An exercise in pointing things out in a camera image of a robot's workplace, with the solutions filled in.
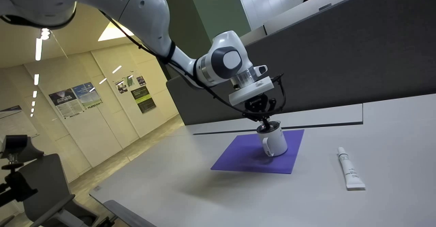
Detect white cup with handle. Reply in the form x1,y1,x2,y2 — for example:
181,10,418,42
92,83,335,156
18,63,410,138
256,120,288,157

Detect row of small posters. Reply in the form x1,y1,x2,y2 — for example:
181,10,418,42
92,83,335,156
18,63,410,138
114,75,147,94

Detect ceiling light panel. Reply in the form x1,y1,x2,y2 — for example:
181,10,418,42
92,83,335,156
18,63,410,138
98,20,135,42

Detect purple mat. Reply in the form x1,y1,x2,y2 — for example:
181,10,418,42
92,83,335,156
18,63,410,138
211,129,305,175

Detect camera on mount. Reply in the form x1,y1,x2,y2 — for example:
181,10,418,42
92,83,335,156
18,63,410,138
0,134,45,208

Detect dark poster with green band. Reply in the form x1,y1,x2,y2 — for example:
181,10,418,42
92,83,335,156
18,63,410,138
130,85,157,114

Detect grey office chair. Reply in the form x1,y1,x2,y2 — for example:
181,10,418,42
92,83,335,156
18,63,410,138
20,153,114,227

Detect grey partition panel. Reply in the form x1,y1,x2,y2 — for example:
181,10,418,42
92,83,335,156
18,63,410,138
166,0,436,126

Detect black cup lid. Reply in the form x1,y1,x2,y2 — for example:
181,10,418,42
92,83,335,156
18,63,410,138
256,120,281,134

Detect white tube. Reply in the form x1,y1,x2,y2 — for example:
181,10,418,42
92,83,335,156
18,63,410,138
337,147,366,191

